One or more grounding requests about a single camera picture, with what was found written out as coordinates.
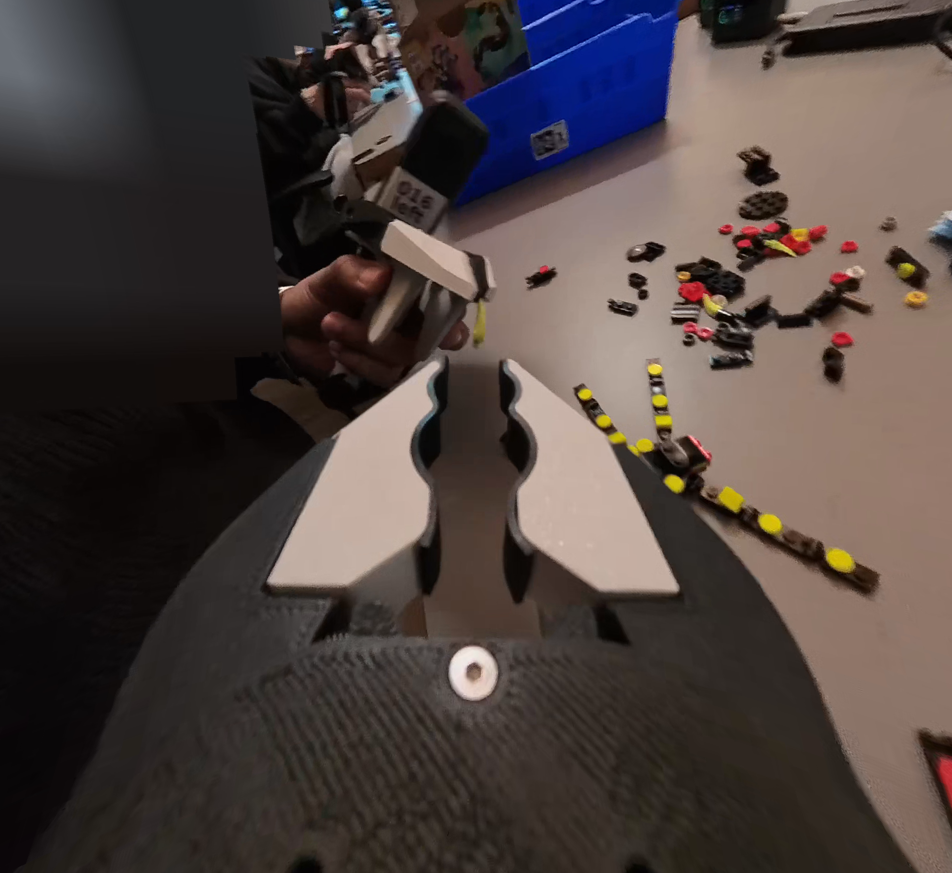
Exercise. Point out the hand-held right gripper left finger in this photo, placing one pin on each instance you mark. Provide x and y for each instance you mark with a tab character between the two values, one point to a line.
357	516

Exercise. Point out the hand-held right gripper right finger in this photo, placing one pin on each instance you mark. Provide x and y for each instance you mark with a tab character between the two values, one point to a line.
595	516

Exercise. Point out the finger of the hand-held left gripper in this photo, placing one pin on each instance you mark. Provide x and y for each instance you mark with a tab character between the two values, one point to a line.
439	259
442	319

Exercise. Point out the yellow lego claw piece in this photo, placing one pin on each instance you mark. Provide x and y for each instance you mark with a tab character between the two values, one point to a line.
481	323

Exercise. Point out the pile of lego pieces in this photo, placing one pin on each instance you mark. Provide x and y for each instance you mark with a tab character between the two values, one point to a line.
744	293

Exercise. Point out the black yellow lego spider model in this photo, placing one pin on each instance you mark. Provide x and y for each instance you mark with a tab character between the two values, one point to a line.
729	497

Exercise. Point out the person's left hand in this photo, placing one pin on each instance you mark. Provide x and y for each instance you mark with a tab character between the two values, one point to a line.
335	308

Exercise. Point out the printed cardboard box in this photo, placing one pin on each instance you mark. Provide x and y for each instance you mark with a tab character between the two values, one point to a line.
454	18

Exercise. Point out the blue plastic storage bin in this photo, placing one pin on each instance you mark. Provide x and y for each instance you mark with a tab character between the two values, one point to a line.
587	85

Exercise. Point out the dark cloth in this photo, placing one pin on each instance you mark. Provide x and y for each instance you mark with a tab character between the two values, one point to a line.
286	159

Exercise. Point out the black electronic device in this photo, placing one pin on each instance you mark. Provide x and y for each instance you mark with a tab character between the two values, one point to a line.
744	3

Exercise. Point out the flat black case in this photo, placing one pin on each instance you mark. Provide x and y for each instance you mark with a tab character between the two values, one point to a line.
870	18

